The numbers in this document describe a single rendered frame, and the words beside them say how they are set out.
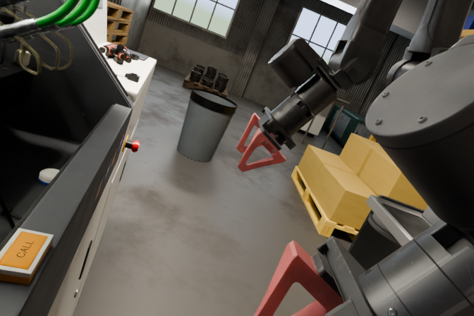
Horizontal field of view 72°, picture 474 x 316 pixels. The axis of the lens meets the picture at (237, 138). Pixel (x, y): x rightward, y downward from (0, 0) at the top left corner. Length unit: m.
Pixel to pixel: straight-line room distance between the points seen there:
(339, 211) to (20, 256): 2.64
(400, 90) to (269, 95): 8.03
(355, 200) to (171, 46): 6.29
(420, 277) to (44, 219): 0.33
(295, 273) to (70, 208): 0.26
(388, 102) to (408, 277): 0.09
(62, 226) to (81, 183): 0.09
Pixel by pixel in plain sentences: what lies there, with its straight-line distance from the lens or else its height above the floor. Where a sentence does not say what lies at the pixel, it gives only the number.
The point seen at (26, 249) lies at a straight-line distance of 0.34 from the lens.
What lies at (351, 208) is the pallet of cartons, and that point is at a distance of 2.87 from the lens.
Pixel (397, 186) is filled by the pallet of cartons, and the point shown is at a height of 0.61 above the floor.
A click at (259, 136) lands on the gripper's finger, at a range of 0.52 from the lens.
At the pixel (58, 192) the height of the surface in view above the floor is 0.95.
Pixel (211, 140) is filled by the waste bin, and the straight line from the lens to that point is 3.11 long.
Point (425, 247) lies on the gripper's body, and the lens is 0.19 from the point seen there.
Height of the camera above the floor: 1.18
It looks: 15 degrees down
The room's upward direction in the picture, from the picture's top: 22 degrees clockwise
